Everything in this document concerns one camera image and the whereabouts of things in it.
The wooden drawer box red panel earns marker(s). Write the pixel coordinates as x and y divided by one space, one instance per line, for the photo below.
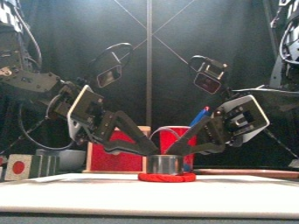
117 162

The blue pen red cap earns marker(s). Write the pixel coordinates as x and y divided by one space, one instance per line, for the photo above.
199 116

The blue tape piece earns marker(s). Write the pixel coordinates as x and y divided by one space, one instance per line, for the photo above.
187 168

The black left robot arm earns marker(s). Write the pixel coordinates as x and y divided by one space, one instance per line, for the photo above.
35 83

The flat red dough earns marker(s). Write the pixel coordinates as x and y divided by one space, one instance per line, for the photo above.
167 178

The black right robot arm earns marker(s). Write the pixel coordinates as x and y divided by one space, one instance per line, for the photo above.
273 108

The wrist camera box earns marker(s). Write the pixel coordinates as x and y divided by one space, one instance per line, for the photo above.
210 78
110 71

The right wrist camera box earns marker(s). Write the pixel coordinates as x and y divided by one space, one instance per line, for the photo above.
210 78

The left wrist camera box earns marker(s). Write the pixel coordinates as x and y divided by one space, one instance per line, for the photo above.
110 71

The white cutting board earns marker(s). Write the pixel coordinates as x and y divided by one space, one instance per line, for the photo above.
147 195

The white block red dot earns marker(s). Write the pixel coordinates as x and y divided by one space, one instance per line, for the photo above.
19 167

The vertical metal frame pole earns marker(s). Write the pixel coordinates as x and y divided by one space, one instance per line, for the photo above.
149 58

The light wooden tray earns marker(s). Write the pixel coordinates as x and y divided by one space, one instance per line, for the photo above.
253 173

